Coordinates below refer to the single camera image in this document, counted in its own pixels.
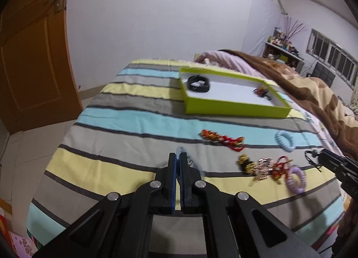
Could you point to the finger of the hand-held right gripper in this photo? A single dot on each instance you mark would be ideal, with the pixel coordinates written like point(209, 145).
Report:
point(331, 160)

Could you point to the brown patterned blanket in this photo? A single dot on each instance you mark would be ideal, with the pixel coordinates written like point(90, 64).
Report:
point(307, 90)

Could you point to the wooden shelf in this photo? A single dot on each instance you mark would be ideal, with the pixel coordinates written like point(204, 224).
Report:
point(282, 52)

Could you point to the barred window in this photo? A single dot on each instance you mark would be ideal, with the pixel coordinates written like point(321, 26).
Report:
point(332, 53)

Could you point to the row of bottles and jars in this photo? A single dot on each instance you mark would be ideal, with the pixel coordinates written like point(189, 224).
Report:
point(282, 40)

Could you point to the pale floral bed sheet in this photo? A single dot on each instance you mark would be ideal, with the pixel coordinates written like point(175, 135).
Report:
point(321, 132)

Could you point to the pink quilt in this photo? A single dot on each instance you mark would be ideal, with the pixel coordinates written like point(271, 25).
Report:
point(223, 59)

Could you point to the black padded chair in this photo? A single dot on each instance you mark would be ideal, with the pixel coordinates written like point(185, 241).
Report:
point(323, 74)

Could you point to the small multicoloured bead trinket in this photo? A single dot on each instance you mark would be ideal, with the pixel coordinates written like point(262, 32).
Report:
point(261, 90)

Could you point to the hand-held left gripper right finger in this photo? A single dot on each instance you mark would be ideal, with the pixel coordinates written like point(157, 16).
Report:
point(183, 179)

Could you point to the green box with white inside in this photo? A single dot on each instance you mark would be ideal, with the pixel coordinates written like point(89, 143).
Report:
point(237, 90)

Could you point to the pink floral bag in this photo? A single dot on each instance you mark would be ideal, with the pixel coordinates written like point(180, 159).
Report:
point(19, 244)

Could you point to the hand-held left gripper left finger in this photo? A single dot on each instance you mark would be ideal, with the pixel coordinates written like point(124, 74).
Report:
point(172, 179)

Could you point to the gold rhinestone hair clip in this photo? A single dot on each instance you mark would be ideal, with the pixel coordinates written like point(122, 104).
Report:
point(264, 163)

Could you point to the purple decorative branches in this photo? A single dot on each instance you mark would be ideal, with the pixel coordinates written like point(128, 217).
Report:
point(292, 28)

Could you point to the wooden door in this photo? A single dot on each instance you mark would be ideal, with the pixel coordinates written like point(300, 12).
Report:
point(33, 65)

